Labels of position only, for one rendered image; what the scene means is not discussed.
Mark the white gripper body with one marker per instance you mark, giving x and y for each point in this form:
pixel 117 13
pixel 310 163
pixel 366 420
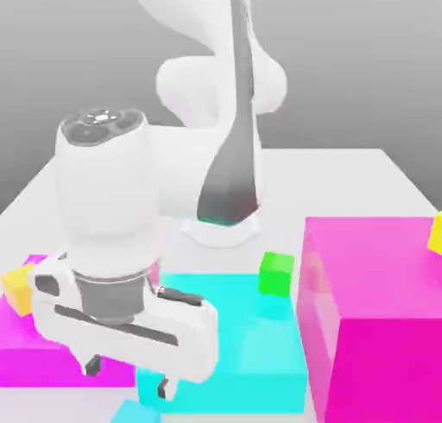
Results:
pixel 138 352

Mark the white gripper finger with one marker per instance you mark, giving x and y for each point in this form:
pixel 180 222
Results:
pixel 165 388
pixel 92 365

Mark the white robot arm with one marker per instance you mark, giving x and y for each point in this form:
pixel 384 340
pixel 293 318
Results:
pixel 107 195

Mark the small yellow cube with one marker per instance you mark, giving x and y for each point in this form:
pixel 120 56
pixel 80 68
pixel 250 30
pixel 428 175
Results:
pixel 17 290
pixel 436 234

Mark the small green cube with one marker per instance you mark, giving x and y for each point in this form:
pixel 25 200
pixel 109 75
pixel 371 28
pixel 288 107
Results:
pixel 276 274

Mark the large magenta box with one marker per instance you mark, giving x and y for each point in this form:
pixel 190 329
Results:
pixel 31 357

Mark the large cyan box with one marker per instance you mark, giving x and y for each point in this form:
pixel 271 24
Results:
pixel 221 354

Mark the large pink box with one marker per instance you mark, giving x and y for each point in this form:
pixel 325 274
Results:
pixel 380 291

